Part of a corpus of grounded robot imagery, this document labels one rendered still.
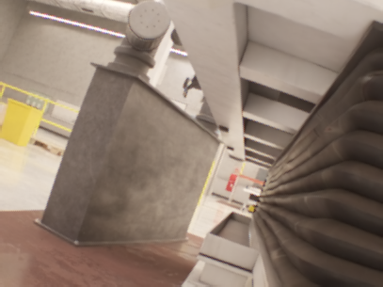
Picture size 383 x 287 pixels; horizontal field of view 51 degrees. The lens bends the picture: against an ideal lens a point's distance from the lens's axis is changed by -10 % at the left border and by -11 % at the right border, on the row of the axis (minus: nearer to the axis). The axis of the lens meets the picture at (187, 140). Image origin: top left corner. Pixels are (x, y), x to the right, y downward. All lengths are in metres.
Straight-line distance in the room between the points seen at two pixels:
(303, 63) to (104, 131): 1.44
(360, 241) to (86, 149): 1.86
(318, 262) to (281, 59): 0.52
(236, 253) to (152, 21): 1.30
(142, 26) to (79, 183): 0.82
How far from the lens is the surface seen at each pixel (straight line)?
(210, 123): 3.62
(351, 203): 0.48
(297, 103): 1.38
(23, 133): 7.21
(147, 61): 2.27
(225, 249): 1.00
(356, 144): 0.49
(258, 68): 0.89
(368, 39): 0.55
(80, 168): 2.21
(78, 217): 2.20
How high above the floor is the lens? 0.53
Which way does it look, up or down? 4 degrees up
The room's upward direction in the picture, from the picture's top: 20 degrees clockwise
